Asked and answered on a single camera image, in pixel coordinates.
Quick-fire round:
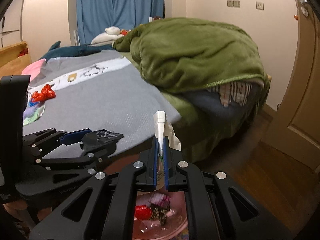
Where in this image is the wooden headboard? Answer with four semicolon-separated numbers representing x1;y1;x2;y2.
0;42;31;77

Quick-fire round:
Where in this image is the black wrapper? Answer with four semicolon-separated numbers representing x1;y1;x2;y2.
95;129;123;140

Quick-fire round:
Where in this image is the dark teal shark plush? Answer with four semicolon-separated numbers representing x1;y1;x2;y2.
41;41;113;61

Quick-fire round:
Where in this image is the green mattress cover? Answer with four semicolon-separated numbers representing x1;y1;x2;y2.
157;82;270;163

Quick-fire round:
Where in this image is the white paper trash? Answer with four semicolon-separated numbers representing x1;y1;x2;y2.
153;111;181;156

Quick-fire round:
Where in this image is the brown wooden door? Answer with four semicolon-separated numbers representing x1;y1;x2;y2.
262;0;319;173

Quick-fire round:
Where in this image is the striped cloth under blanket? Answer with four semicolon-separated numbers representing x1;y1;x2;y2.
207;81;252;107

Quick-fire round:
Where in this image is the green fleece blanket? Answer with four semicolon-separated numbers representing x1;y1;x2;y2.
112;17;270;93

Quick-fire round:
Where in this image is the white wardrobe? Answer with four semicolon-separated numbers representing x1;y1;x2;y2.
1;0;24;48

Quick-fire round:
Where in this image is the green snack wrapper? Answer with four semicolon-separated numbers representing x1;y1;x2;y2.
23;104;46;126

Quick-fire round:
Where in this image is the silver door handle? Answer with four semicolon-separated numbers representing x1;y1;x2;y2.
299;0;309;17

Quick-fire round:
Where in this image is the double wall switch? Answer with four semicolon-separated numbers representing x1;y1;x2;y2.
227;0;240;8

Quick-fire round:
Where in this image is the blue curtain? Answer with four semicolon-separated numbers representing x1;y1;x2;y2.
76;0;164;45

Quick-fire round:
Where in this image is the pink folded cloth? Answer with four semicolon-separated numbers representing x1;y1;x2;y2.
21;59;46;81

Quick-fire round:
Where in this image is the red plastic wrapper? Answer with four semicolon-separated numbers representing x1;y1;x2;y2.
31;84;56;102

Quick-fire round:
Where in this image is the single wall socket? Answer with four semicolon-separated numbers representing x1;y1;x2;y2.
256;2;264;10

